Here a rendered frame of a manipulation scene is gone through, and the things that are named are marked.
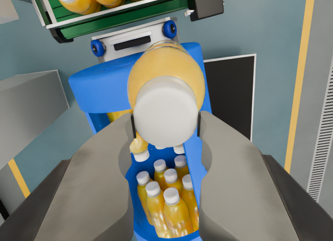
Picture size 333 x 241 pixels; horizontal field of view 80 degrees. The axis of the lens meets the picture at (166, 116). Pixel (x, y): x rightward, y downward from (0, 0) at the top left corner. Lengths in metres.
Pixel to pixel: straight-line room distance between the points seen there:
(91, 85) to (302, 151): 2.18
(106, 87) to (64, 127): 1.52
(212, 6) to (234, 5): 1.10
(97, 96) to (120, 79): 0.05
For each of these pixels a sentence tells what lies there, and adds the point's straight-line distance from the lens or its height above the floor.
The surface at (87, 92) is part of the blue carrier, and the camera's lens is 0.37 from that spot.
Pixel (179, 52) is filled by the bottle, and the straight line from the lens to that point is 0.16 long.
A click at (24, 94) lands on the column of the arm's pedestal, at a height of 0.46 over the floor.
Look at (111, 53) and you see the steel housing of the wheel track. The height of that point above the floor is 0.93.
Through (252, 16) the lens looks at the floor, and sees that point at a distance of 1.72.
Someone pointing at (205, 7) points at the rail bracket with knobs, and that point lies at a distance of 0.57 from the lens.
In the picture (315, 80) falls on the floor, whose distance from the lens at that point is 2.09.
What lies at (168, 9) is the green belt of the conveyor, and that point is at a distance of 0.66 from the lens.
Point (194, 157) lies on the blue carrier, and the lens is 0.41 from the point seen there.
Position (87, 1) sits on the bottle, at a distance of 0.53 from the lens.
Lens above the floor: 1.55
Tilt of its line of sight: 68 degrees down
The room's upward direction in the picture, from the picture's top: 168 degrees clockwise
